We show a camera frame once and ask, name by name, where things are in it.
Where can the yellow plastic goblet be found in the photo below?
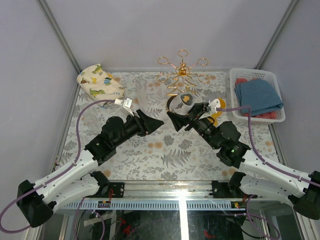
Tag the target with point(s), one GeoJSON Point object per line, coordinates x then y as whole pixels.
{"type": "Point", "coordinates": [219, 113]}

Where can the blue folded cloth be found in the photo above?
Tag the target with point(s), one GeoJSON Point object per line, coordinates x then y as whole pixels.
{"type": "Point", "coordinates": [257, 96]}

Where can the gold wine glass rack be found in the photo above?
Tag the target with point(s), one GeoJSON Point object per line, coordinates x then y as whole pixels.
{"type": "Point", "coordinates": [182, 79]}

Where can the short clear wine glass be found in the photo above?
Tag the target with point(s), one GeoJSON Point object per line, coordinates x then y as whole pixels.
{"type": "Point", "coordinates": [182, 103]}

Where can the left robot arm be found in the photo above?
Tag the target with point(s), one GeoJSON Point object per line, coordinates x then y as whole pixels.
{"type": "Point", "coordinates": [39, 200]}

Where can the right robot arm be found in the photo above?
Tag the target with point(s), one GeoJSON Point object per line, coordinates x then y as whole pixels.
{"type": "Point", "coordinates": [255, 174]}

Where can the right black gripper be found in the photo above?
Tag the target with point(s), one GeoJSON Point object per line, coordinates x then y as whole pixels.
{"type": "Point", "coordinates": [180, 121]}

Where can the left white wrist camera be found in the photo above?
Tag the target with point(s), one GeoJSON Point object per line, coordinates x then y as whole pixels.
{"type": "Point", "coordinates": [125, 104]}

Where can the clear glass near left edge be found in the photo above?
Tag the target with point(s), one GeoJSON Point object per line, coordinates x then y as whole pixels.
{"type": "Point", "coordinates": [91, 121]}

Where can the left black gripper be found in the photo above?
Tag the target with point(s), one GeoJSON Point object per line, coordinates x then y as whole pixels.
{"type": "Point", "coordinates": [149, 124]}

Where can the aluminium front rail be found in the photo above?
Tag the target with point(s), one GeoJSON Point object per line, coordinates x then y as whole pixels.
{"type": "Point", "coordinates": [139, 195]}

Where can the tall clear flute glass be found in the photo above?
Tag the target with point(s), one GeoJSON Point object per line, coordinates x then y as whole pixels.
{"type": "Point", "coordinates": [142, 94]}

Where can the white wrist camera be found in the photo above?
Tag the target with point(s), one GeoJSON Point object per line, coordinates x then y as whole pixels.
{"type": "Point", "coordinates": [213, 105]}
{"type": "Point", "coordinates": [125, 104]}

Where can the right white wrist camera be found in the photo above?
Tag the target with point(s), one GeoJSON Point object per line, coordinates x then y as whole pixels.
{"type": "Point", "coordinates": [213, 105]}

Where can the dinosaur print cloth bag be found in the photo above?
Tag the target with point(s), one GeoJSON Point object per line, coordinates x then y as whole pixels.
{"type": "Point", "coordinates": [99, 85]}

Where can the red cloth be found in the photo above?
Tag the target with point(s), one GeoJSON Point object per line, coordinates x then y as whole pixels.
{"type": "Point", "coordinates": [265, 115]}

